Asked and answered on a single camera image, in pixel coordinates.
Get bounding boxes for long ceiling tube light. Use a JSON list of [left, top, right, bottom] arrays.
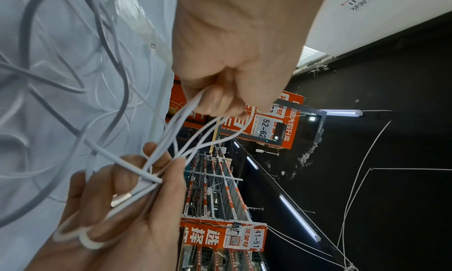
[[278, 194, 323, 243]]

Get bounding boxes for large orange aisle sign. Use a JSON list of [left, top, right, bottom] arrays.
[[165, 74, 306, 151]]

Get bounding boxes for white charging cable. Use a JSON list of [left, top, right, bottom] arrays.
[[52, 87, 257, 250]]

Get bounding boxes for person's left hand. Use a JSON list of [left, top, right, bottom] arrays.
[[171, 0, 333, 120]]

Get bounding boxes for white hanging wire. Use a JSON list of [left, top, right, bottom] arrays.
[[344, 167, 452, 226], [336, 120, 393, 268]]

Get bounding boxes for pile of thin white cables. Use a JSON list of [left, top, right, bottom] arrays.
[[0, 0, 170, 207]]

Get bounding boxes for small orange aisle sign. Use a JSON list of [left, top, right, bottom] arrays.
[[178, 217, 269, 253]]

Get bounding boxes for orange warehouse shelving racks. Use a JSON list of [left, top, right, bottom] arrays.
[[176, 136, 264, 271]]

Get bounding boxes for thick grey cable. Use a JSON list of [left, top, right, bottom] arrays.
[[0, 0, 132, 229]]

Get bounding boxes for person's right hand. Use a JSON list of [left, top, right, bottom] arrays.
[[24, 141, 188, 271]]

